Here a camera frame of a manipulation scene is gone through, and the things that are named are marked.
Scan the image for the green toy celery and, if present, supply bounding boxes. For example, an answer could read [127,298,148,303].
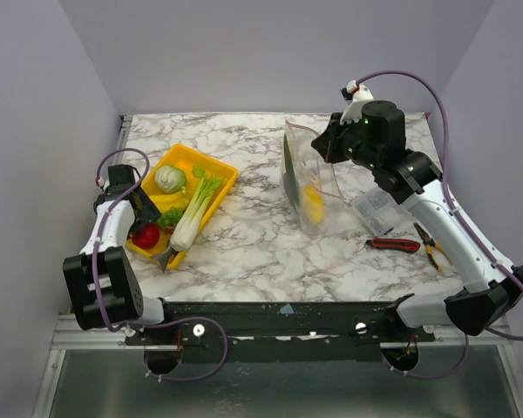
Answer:
[169,165,223,253]

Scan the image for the clear zip top bag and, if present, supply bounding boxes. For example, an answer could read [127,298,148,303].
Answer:
[280,120,349,236]

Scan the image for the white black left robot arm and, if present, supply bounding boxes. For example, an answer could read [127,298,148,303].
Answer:
[63,165,176,344]

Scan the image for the green toy scallion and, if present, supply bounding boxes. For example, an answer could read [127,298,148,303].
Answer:
[282,135,300,211]

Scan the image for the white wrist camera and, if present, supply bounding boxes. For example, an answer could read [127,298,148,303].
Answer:
[339,80,374,125]
[95,177,109,192]

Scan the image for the green toy cabbage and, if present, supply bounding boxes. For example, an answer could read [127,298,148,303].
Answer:
[154,165,187,194]

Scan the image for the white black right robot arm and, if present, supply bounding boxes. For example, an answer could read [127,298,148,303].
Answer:
[311,100,523,341]

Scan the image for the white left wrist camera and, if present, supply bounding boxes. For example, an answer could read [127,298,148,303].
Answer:
[95,177,109,192]

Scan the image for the yellow plastic tray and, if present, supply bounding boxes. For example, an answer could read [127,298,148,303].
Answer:
[126,145,238,269]

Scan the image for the clear plastic screw box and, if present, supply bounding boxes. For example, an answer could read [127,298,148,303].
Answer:
[351,187,411,237]

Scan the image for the red toy tomato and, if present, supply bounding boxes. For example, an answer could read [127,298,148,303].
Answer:
[132,224,160,250]

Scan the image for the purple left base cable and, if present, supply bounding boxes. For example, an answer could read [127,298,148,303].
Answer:
[126,316,230,384]

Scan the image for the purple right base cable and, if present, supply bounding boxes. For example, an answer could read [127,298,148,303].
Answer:
[383,333,471,379]

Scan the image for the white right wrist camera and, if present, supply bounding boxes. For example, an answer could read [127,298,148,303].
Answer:
[339,80,374,125]

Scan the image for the grey toy fish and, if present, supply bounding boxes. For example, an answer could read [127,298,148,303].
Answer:
[151,241,179,272]

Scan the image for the black mounting rail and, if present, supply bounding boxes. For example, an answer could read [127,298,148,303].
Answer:
[126,301,434,363]

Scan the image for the yellow black pliers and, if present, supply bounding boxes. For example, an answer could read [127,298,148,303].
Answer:
[413,222,452,273]

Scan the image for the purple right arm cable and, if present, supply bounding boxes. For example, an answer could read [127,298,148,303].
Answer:
[352,71,523,340]

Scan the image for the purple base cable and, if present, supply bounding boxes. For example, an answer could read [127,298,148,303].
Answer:
[383,333,471,379]
[126,316,230,384]

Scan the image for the red black utility knife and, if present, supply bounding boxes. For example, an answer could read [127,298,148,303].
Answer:
[365,238,420,253]

